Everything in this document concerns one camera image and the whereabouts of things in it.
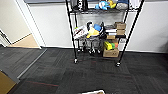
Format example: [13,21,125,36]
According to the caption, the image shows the yellow and white plush toy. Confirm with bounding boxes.
[106,0,119,10]

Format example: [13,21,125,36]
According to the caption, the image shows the blue round toy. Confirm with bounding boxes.
[92,22,102,32]

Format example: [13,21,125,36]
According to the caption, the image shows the blue plush toy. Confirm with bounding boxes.
[94,0,111,11]

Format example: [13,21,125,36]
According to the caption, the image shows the black wire shelf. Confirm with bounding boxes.
[64,0,146,68]

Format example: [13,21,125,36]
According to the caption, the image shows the large brown cardboard box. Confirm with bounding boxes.
[102,48,120,59]

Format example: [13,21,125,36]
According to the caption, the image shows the pale basket with dark spots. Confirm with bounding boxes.
[81,89,106,94]

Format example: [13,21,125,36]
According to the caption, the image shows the white door frame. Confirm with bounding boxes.
[13,0,46,50]

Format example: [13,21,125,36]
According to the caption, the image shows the yellow soft toy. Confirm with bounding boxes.
[86,28,101,39]

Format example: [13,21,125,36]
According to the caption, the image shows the small brown cardboard box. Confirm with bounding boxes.
[113,21,127,36]

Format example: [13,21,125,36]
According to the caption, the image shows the black box with label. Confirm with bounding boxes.
[104,24,117,37]

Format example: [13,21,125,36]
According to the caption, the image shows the white flat package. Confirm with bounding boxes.
[128,0,141,10]

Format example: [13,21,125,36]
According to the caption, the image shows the green and yellow box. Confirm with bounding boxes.
[103,40,115,51]

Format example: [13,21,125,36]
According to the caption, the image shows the yellow wooden panel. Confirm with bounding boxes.
[0,69,17,94]

